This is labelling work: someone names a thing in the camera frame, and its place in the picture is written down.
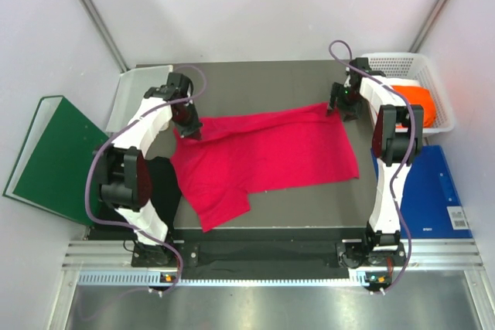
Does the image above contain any white plastic basket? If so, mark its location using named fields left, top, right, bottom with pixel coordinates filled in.
left=362, top=53, right=456, bottom=138

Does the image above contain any purple cable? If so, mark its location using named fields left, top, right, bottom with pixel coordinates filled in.
left=328, top=39, right=414, bottom=294
left=84, top=65, right=208, bottom=294

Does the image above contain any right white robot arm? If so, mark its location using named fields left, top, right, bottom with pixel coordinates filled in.
left=327, top=57, right=424, bottom=265

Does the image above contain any blue folder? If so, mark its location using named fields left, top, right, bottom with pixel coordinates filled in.
left=370, top=145, right=473, bottom=239

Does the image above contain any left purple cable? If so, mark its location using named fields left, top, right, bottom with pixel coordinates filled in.
left=84, top=65, right=208, bottom=294

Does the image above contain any aluminium frame post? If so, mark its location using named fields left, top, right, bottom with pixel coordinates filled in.
left=79, top=0, right=130, bottom=73
left=408, top=0, right=450, bottom=53

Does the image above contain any translucent plastic tray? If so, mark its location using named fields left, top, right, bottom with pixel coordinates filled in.
left=105, top=65, right=173, bottom=134

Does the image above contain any green ring binder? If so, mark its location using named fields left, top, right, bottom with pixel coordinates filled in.
left=3, top=95, right=108, bottom=226

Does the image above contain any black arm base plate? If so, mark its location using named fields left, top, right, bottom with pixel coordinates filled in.
left=130, top=240, right=409, bottom=280

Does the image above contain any perforated cable duct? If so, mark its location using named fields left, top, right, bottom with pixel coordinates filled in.
left=77, top=270, right=385, bottom=287

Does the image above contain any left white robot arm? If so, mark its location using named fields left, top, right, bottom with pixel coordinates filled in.
left=87, top=72, right=202, bottom=266

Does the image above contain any black folded t-shirt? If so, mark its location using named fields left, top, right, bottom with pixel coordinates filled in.
left=94, top=156, right=183, bottom=230

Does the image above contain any right aluminium frame post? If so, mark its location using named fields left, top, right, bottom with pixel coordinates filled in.
left=408, top=0, right=450, bottom=53

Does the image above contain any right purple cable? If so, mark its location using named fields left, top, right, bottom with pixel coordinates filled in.
left=328, top=39, right=414, bottom=294

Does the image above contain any orange t-shirt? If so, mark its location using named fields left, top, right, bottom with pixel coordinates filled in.
left=392, top=85, right=436, bottom=128

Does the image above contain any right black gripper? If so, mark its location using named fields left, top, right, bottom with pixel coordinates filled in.
left=326, top=83, right=364, bottom=123

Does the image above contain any left aluminium frame post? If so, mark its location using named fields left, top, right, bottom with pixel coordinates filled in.
left=79, top=0, right=130, bottom=73

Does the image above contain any pink red t-shirt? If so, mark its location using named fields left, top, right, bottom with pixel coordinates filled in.
left=171, top=103, right=360, bottom=232

